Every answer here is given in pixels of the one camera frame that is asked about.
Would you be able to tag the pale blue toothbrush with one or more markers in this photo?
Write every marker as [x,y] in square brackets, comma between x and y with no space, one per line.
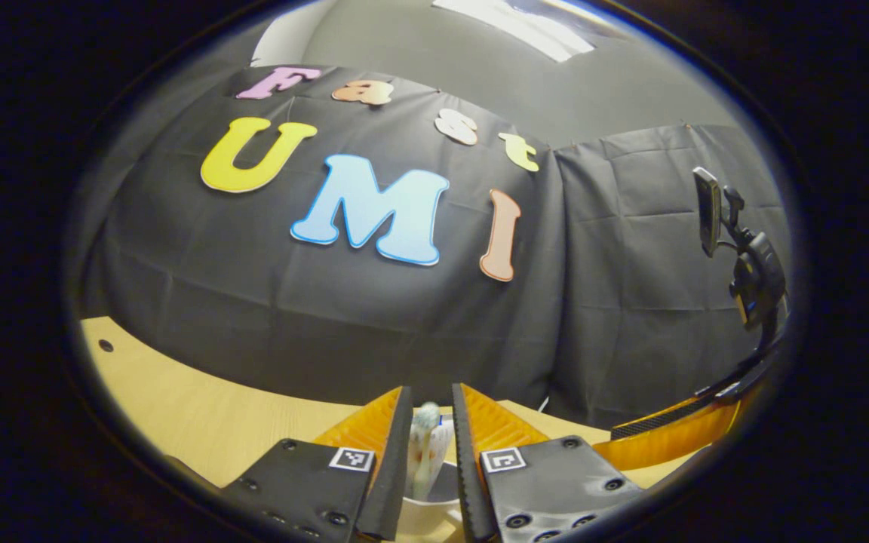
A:
[425,422]

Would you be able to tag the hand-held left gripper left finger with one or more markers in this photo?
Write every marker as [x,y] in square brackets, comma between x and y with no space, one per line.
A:
[397,467]

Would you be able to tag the light wooden desktop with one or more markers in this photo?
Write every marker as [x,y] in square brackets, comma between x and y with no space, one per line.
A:
[193,415]

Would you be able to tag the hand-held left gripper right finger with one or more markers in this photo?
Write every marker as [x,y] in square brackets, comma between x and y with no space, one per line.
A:
[465,467]

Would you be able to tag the black backdrop cloth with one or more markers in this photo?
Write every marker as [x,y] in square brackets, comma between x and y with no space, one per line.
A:
[329,317]

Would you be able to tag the large ceiling light panel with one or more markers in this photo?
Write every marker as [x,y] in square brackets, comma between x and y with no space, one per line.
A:
[532,26]

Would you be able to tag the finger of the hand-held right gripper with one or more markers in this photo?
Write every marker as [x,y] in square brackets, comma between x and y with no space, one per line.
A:
[676,434]

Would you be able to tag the white toothpaste tube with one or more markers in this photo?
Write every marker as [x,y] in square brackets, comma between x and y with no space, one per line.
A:
[442,445]

